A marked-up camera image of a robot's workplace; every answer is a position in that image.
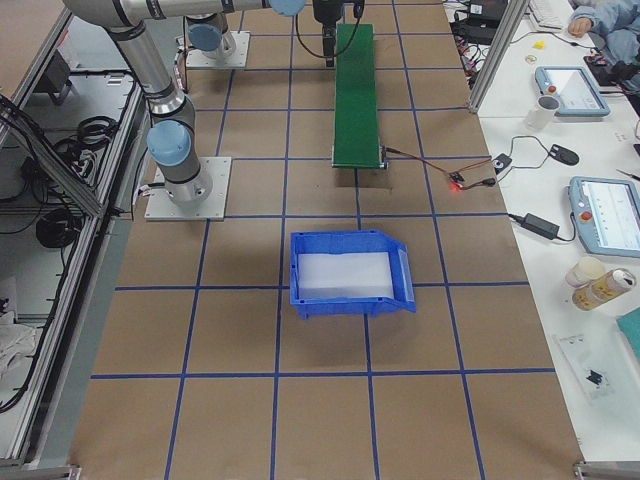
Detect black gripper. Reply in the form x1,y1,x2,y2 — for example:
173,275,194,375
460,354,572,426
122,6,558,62
313,0,364,67

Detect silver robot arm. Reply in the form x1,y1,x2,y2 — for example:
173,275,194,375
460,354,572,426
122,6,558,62
65,1,306,205
185,13,236,58

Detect person hand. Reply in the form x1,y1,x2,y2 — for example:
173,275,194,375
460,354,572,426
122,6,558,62
567,17,593,38

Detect green conveyor belt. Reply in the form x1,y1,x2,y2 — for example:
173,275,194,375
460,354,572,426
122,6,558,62
332,23,386,169

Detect black power supply box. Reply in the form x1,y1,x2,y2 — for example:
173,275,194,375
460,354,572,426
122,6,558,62
450,0,508,45

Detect small red led board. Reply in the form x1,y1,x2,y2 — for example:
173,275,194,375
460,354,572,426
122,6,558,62
447,172,465,191

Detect blue plastic bin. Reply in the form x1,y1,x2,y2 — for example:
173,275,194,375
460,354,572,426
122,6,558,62
289,230,417,319

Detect small black white dongle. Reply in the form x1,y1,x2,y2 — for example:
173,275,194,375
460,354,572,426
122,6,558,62
492,153,512,175

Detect white keyboard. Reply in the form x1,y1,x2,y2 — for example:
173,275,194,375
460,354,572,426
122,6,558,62
528,0,563,32

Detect white paper cup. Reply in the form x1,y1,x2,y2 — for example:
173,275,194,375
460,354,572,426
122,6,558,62
524,95,560,131

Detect white foam sheet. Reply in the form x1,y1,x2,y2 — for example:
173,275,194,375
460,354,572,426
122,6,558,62
297,252,394,299

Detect upper teach pendant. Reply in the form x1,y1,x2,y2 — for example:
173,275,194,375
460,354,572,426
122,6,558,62
534,66,610,118

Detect teach pendant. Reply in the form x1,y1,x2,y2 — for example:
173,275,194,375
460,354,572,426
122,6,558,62
568,176,639,258
534,66,610,118

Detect black computer mouse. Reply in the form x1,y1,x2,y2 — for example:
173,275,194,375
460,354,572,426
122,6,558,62
549,144,580,166

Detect black power adapter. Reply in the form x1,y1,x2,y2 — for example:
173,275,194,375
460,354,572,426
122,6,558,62
508,213,559,240

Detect lower teach pendant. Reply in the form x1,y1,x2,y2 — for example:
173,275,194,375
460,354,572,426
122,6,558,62
568,176,639,258

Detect beige lidded cup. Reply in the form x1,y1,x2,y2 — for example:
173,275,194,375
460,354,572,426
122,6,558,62
565,256,606,288

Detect lying drink can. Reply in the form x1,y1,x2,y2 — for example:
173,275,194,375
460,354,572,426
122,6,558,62
572,268,636,311

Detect clear plastic bag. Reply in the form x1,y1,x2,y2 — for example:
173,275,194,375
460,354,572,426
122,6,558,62
552,322,639,406

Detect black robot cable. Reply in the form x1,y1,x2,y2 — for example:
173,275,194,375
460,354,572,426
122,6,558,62
293,0,363,58

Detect red black wire cable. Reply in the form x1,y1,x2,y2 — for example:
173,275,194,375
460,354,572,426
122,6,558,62
383,146,497,193

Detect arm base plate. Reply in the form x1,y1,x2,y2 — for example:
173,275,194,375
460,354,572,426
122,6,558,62
145,157,232,221
186,30,251,70

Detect aluminium frame post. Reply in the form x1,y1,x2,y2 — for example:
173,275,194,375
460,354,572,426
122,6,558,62
468,0,529,114

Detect black cable bundle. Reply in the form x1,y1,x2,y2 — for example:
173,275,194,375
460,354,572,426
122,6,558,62
0,115,121,251

